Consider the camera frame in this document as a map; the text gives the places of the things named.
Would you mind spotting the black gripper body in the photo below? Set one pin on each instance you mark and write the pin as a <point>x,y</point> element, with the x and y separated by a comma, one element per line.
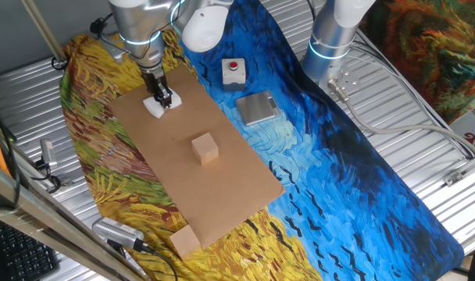
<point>151,80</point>

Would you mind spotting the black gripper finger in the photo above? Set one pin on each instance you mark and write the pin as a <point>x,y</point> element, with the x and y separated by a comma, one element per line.
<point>155,94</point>
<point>166,99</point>

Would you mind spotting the white sponge block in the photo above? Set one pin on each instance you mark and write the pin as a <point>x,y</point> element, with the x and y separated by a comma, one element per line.
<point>155,109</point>

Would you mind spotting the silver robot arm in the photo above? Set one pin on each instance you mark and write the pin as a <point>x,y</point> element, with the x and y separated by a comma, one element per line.
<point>140,21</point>

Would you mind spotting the grey box red button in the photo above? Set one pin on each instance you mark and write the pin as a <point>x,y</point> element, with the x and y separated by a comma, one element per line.
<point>233,78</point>

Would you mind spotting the silver kitchen scale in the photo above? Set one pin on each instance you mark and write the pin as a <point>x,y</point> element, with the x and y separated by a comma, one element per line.
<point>257,107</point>

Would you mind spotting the brown cardboard sheet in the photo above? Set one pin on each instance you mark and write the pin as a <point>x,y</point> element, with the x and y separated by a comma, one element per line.
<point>222,187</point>

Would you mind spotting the thin metal rod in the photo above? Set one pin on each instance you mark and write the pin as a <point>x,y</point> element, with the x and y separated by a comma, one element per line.
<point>43,31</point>

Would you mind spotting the silver robot mounting plate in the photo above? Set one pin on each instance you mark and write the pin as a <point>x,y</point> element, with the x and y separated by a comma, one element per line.
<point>348,80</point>

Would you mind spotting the blue yellow painted tablecloth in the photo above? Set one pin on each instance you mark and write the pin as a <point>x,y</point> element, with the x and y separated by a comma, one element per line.
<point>339,175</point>

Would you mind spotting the black keyboard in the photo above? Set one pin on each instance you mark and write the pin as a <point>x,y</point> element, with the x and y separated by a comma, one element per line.
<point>22,255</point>

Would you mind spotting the orange green painted cloth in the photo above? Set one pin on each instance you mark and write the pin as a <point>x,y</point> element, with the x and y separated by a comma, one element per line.
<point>436,50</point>

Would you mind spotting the white sign red letters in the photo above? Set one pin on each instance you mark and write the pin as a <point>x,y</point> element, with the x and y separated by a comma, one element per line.
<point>472,132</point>

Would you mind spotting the small silver depth camera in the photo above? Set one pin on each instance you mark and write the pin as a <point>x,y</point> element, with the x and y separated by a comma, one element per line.
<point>48,152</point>

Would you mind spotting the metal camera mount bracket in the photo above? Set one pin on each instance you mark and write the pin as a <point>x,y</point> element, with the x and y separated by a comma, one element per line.
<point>66,182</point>

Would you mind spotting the silver ribbed camera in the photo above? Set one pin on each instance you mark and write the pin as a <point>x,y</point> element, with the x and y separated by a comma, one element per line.
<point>116,232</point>

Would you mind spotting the aluminium frame beam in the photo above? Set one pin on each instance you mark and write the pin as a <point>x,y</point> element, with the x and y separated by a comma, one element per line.
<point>46,220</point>

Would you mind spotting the aluminium corner bracket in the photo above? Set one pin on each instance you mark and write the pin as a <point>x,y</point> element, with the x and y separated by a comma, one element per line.
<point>454,178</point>

